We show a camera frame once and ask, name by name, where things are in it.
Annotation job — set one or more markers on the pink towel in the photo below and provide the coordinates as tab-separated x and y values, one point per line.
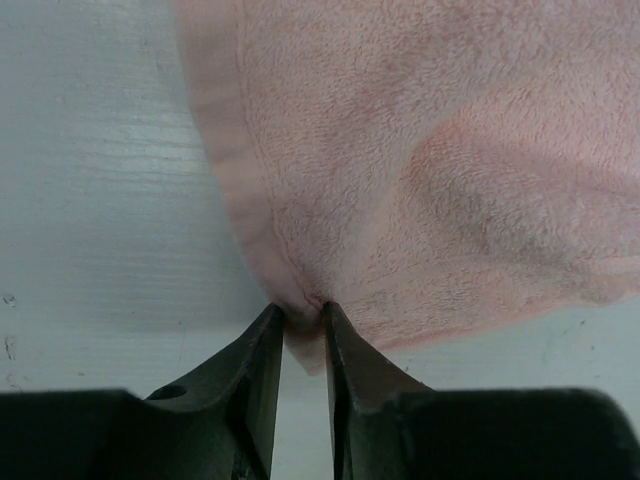
437	168

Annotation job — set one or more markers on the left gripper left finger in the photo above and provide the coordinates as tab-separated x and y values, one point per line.
215	422

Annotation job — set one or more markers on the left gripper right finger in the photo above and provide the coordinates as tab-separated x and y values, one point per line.
388	425

